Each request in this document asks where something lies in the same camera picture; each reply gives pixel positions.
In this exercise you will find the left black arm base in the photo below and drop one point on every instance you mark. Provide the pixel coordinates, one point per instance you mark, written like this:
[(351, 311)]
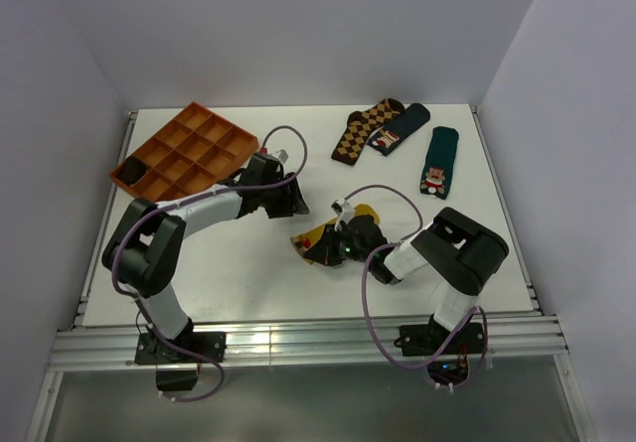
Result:
[(179, 364)]

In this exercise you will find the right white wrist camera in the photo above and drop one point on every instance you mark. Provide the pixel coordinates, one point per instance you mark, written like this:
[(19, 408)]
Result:
[(344, 212)]

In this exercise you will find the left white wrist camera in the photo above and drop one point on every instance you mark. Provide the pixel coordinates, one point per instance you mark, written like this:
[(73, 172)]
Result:
[(279, 155)]

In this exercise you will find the navy sock with pattern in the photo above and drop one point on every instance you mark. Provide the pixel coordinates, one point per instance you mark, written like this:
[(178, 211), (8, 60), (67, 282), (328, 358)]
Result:
[(391, 135)]

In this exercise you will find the dark green santa sock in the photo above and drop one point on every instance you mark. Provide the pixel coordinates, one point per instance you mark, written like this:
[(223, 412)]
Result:
[(437, 173)]

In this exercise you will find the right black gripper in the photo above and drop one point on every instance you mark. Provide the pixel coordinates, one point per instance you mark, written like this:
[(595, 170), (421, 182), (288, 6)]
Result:
[(324, 251)]

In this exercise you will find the rolled dark sock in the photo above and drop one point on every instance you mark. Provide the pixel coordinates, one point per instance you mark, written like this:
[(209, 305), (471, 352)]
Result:
[(131, 171)]

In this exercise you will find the aluminium frame rail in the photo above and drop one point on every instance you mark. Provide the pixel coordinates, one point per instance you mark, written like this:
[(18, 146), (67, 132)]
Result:
[(292, 344)]

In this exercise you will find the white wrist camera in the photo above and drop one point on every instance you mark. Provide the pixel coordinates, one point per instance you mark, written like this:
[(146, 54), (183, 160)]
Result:
[(279, 155), (344, 212)]

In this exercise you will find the brown argyle sock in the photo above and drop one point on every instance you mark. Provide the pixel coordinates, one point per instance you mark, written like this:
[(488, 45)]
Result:
[(360, 126)]

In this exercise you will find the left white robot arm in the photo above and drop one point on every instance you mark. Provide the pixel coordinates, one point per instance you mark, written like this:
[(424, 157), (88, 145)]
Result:
[(143, 252)]

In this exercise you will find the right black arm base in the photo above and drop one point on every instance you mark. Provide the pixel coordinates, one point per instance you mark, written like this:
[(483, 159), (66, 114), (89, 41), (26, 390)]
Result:
[(423, 340)]

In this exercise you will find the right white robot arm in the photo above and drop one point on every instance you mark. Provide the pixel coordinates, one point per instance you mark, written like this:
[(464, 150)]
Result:
[(462, 251)]

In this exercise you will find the orange compartment tray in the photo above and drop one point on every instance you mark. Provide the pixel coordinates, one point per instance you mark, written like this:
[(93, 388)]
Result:
[(185, 151)]

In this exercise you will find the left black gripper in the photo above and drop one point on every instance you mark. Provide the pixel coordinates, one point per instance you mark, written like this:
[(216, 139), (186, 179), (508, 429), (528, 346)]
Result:
[(292, 203)]

